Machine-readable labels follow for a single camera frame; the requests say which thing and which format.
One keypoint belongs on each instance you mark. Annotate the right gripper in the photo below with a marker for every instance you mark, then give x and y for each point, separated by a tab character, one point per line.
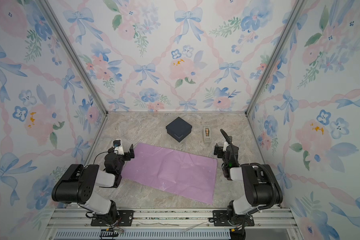
218	150

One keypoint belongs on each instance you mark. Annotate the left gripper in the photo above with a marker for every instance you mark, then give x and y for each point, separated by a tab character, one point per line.
129	153

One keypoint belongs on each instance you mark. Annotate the purple wrapping paper sheet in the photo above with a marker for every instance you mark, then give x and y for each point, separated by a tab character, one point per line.
180	173

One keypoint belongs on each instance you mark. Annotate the dark navy gift box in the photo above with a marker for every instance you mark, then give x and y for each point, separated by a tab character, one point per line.
179	129

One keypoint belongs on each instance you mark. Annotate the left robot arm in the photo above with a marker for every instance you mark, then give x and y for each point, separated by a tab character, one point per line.
77	185

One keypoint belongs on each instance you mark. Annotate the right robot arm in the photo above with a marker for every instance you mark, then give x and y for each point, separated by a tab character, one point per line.
262	190

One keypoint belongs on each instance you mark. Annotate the beige tape dispenser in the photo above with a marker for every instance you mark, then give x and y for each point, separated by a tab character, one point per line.
207	135

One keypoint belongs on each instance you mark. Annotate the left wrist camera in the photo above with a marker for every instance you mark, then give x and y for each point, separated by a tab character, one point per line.
117	145

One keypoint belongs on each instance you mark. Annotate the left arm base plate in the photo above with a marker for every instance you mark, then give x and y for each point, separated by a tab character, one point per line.
120	218

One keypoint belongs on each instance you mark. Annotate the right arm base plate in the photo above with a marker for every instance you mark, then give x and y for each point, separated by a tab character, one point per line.
221	218

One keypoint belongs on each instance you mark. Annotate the aluminium front rail frame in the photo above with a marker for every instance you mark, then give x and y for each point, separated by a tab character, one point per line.
272	224

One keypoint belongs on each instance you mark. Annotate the white slotted cable duct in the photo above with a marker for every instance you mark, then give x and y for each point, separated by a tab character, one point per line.
143	234

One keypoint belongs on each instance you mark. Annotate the left aluminium corner post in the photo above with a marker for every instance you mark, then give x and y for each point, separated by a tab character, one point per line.
56	25

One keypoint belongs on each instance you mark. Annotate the aluminium corner post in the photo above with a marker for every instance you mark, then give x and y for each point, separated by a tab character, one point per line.
279	47
56	25

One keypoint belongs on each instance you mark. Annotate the right aluminium corner post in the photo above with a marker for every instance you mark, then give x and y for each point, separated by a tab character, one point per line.
279	47

